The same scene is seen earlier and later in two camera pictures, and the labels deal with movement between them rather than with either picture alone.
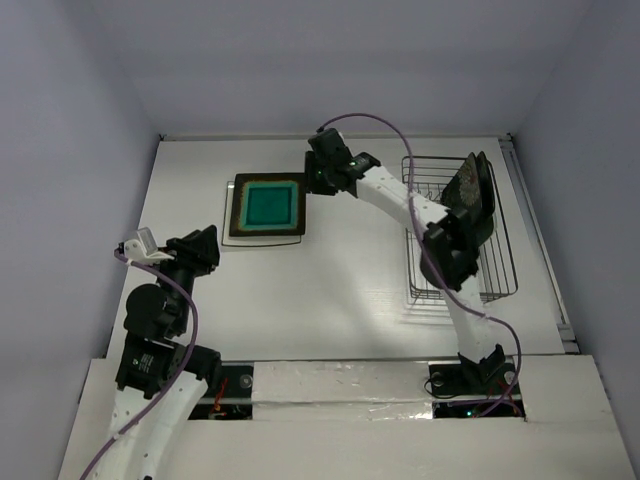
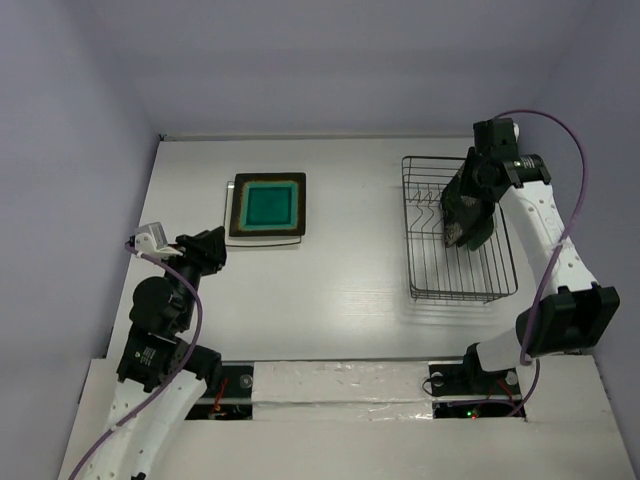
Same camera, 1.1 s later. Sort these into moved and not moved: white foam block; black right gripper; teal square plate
Moved: black right gripper
Not moved: teal square plate; white foam block
